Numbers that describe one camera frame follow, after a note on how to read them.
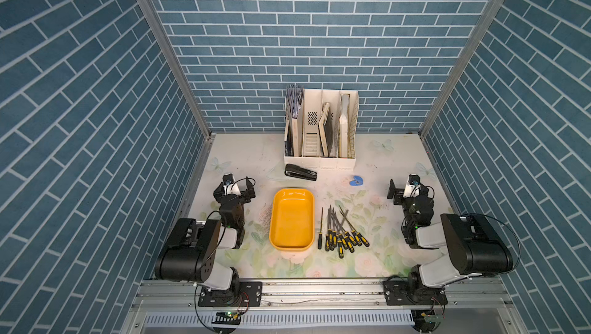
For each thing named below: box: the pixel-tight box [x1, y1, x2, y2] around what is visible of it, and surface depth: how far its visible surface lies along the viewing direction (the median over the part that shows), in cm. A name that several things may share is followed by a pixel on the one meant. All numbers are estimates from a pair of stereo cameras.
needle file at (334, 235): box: [329, 208, 338, 248], surface depth 85 cm
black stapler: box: [284, 163, 318, 182], surface depth 105 cm
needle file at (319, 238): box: [317, 207, 324, 250], surface depth 87 cm
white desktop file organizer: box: [283, 88, 360, 171], surface depth 104 cm
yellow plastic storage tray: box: [269, 187, 315, 252], surface depth 91 cm
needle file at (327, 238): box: [324, 205, 332, 252], surface depth 86 cm
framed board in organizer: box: [317, 102, 334, 158], surface depth 104 cm
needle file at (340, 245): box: [333, 211, 344, 259], surface depth 84 cm
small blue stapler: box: [349, 175, 364, 187], surface depth 102 cm
